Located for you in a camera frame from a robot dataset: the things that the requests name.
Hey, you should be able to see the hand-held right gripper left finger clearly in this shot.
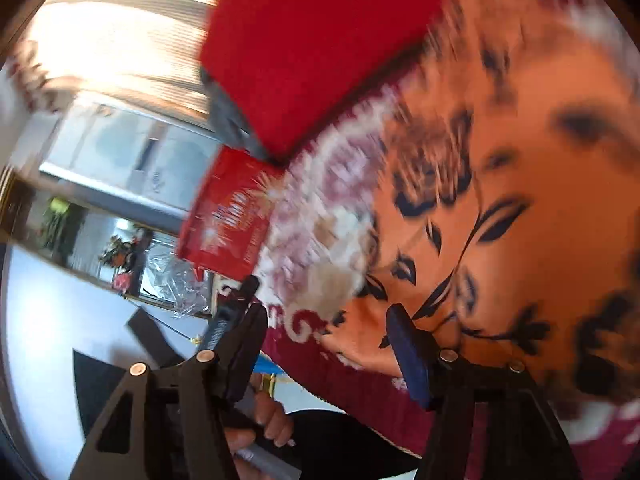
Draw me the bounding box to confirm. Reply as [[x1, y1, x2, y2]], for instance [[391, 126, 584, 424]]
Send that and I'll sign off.
[[67, 304, 271, 480]]

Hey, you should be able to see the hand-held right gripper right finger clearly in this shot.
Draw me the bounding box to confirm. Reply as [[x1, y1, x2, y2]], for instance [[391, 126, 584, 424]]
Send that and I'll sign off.
[[386, 304, 584, 480]]

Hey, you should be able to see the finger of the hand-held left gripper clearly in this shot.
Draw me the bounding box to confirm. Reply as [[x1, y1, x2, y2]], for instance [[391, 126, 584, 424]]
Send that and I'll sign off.
[[197, 277, 262, 356]]

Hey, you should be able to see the orange floral garment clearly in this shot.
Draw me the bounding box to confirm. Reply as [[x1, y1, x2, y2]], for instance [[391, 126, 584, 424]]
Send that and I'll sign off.
[[324, 0, 640, 407]]

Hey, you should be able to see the person's left hand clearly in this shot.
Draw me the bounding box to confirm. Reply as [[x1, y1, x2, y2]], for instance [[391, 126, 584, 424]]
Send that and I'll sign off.
[[224, 390, 297, 480]]

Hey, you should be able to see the clear plastic wrap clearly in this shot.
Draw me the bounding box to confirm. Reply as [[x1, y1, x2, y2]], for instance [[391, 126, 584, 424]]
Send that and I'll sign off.
[[142, 254, 213, 320]]

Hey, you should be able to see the red gift box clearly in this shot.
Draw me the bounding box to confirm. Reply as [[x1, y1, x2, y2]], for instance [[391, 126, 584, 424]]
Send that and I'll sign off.
[[176, 146, 287, 282]]

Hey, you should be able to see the flower bouquet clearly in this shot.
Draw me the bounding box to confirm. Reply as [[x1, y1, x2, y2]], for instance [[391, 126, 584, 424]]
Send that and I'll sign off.
[[99, 229, 152, 292]]

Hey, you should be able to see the maroon floral blanket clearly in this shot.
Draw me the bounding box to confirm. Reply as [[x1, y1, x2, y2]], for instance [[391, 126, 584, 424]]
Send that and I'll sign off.
[[252, 0, 640, 480]]

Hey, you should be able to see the white standing air conditioner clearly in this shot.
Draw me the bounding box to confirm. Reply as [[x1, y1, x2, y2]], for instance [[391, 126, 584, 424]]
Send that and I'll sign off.
[[39, 100, 227, 222]]

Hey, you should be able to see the green potted plant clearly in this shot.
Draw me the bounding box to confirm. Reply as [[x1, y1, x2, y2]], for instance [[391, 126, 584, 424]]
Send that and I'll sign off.
[[41, 196, 85, 262]]

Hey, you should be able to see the black leather armchair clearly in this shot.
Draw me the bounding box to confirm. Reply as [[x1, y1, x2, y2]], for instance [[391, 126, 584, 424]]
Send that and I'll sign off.
[[199, 66, 283, 167]]

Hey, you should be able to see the red blanket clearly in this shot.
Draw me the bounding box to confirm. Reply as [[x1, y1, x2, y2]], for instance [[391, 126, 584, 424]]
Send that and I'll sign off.
[[199, 0, 543, 162]]

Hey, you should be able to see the dotted white curtain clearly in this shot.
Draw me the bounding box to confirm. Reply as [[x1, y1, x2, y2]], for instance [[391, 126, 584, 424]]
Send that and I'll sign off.
[[12, 0, 237, 128]]

